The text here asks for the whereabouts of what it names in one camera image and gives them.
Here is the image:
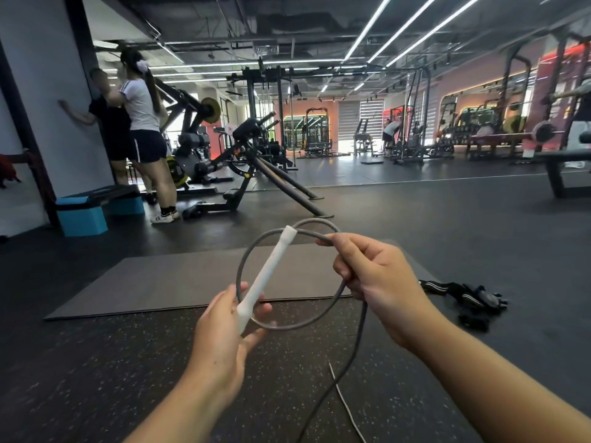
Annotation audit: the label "person's left hand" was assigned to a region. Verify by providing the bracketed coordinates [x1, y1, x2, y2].
[187, 282, 273, 403]

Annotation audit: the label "person's right hand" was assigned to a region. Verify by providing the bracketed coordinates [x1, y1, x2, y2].
[316, 233, 433, 347]

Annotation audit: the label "grey jump rope white handle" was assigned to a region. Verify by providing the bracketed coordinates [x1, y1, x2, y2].
[235, 218, 370, 443]

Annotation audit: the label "person's right forearm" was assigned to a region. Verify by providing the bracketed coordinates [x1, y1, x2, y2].
[392, 313, 591, 443]

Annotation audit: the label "person's left forearm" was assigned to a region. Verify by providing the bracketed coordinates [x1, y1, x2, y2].
[124, 362, 245, 443]

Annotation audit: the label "grey exercise mat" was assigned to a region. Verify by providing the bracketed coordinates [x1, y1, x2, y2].
[44, 241, 440, 321]

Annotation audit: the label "black adjustable bench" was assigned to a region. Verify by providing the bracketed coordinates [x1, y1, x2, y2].
[353, 119, 376, 157]

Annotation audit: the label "black power rack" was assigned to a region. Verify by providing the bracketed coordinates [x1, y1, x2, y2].
[302, 107, 334, 158]

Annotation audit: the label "black back extension bench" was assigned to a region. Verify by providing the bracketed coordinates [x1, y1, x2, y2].
[181, 113, 334, 220]

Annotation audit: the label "grey window blinds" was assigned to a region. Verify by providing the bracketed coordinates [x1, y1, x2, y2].
[338, 100, 385, 153]

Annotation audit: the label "plate machine with yellow disc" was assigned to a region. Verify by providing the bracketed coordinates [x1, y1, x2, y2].
[155, 78, 237, 195]

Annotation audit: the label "blue black step platform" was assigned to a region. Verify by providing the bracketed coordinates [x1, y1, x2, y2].
[55, 184, 146, 238]

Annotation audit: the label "barbell with weight plates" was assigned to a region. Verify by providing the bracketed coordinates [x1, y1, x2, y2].
[465, 120, 569, 149]

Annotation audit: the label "long ceiling light strip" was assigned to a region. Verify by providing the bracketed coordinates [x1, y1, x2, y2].
[385, 0, 486, 68]
[344, 0, 396, 61]
[367, 0, 442, 64]

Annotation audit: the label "black squat rack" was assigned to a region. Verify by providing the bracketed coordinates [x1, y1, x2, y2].
[522, 30, 591, 157]

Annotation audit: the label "black training gloves with straps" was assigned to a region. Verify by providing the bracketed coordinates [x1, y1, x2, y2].
[418, 279, 509, 333]

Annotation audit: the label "black cable crossover machine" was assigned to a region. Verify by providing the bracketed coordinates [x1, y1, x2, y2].
[392, 66, 457, 166]

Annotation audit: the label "thin white cord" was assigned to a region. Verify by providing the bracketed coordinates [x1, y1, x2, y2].
[328, 362, 367, 443]

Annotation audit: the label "black cable tower machine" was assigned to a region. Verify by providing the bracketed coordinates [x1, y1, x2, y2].
[225, 59, 302, 172]

